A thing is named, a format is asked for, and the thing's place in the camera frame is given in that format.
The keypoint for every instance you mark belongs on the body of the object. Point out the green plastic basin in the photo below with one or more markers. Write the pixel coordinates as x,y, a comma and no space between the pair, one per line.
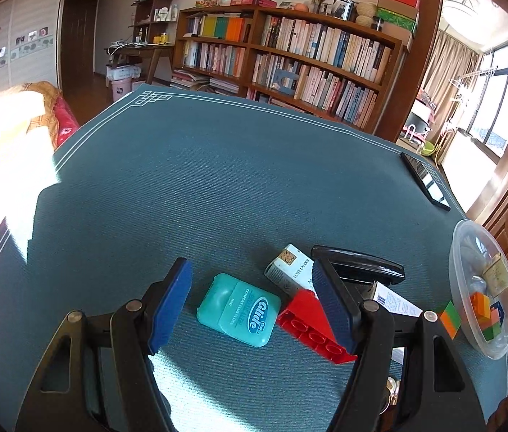
427,147

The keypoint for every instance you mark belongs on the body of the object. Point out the large window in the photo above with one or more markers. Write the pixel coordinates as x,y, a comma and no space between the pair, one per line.
506,90

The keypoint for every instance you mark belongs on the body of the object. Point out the orange green puzzle cube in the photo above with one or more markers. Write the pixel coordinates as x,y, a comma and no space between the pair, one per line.
491,332
448,319

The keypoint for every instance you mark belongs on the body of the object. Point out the orange ball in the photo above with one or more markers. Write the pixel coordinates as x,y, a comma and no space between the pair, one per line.
303,6

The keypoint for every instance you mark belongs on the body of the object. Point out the stack of coloured boxes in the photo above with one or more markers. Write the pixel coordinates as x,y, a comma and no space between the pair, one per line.
397,9

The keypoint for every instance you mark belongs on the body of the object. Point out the black smartphone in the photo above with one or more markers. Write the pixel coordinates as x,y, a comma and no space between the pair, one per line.
425,180

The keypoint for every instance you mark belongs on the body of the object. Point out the stack of magazines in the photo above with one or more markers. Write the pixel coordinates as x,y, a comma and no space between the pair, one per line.
200,82

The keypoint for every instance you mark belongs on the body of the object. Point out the black stapler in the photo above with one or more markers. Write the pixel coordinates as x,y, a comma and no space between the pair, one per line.
371,267

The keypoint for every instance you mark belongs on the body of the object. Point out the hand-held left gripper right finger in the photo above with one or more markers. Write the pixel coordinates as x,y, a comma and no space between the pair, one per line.
330,306

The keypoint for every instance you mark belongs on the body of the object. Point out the white drying rack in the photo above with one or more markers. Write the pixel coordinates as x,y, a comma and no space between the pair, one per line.
458,99

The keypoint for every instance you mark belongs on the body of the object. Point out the wooden bookshelf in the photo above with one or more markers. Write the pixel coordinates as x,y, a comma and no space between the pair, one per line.
393,76

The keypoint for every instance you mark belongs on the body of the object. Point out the wooden side desk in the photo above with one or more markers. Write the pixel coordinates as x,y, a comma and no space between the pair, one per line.
155,51

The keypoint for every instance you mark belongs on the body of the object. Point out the rows of upright books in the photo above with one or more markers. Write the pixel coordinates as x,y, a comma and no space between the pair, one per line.
326,40

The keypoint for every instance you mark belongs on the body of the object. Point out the beige small carton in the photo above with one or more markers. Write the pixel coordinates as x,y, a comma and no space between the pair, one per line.
496,274

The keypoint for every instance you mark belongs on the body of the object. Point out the dark wooden door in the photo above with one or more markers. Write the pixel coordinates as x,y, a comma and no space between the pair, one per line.
78,54

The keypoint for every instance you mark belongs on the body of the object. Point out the beige curtain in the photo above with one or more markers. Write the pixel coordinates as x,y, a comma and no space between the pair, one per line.
447,67

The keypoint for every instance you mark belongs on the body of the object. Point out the orange patterned blanket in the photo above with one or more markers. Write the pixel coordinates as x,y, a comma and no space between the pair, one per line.
42,117

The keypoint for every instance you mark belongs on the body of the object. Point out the round ceiling lamp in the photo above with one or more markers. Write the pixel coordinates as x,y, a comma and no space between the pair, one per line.
463,9

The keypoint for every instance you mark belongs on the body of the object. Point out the blue cardboard frame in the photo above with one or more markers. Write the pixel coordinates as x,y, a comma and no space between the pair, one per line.
287,83

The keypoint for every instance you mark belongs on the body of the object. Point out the white plastic bag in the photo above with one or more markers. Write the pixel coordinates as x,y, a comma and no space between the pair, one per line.
123,72

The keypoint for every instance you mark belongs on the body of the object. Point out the grey patterned cosmetic box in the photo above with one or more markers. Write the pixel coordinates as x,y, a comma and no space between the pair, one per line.
287,270

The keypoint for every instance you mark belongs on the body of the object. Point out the small gold metal object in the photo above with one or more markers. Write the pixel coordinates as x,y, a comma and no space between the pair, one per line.
391,391

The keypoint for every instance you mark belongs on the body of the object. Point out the clear plastic bowl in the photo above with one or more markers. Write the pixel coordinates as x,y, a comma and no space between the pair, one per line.
465,252

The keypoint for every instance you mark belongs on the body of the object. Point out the white stool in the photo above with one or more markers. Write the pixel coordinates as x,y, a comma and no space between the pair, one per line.
413,135

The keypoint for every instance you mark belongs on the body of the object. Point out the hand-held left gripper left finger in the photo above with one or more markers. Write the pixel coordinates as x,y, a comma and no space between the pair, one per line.
171,306

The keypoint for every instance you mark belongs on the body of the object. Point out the orange building block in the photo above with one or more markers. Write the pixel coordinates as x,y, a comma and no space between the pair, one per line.
479,306

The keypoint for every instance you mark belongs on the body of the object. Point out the teal dental floss box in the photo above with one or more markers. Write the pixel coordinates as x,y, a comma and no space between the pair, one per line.
236,310

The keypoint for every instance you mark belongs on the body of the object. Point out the pink waste bin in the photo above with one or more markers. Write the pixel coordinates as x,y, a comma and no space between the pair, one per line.
120,90

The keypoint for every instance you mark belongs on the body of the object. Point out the flat red box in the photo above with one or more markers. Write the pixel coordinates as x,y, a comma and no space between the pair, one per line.
254,1

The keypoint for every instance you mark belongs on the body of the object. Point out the teal cloth-covered desktop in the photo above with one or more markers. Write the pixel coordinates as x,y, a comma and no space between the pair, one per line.
213,189

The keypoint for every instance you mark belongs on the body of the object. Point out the red building block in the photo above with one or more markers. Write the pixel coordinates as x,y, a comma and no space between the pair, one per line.
308,324

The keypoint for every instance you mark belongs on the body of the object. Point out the small wooden shelf unit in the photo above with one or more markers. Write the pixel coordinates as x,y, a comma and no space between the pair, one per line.
139,13

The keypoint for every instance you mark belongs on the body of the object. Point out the black photo frame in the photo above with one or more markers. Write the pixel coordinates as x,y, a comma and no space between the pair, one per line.
337,8

